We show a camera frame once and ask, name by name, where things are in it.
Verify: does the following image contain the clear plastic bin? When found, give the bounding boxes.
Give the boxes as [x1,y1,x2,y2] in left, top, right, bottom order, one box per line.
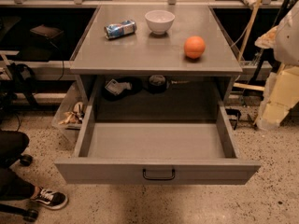
[51,82,85,143]

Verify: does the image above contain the black box on shelf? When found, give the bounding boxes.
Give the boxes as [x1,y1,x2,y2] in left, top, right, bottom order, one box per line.
[30,24,64,40]

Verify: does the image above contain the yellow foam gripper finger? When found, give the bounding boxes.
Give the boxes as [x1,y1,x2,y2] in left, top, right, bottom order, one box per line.
[255,64,299,130]

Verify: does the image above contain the wooden easel frame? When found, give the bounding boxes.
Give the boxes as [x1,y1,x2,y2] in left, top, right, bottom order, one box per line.
[232,0,269,93]

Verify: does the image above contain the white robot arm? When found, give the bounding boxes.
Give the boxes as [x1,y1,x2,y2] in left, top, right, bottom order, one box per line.
[255,1,299,130]

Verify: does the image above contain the black office chair base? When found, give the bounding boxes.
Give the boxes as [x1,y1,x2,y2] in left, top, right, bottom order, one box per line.
[0,153,40,223]

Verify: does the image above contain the white bowl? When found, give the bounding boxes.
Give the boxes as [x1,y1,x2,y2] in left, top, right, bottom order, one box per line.
[145,10,175,35]

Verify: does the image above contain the black and white sneaker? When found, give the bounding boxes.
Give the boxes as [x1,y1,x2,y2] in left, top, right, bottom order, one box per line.
[31,187,68,210]

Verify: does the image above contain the black drawer handle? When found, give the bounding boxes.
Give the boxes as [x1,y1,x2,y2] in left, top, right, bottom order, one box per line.
[142,169,176,181]

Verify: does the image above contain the crushed blue soda can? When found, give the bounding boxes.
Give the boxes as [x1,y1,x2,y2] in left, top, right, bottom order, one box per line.
[104,20,137,40]

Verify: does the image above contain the black bag with paper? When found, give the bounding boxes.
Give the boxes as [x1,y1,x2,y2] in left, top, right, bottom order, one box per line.
[102,77,143,101]

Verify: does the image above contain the black tape roll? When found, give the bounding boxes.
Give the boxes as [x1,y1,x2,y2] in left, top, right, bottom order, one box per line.
[148,75,168,93]

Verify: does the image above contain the open grey top drawer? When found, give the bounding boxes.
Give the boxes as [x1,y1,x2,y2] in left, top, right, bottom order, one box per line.
[53,100,262,186]

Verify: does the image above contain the orange fruit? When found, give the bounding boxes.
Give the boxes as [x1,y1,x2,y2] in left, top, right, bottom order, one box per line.
[184,36,206,59]

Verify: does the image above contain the person's leg black trousers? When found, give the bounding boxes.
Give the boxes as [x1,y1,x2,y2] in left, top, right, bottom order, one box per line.
[0,130,36,202]

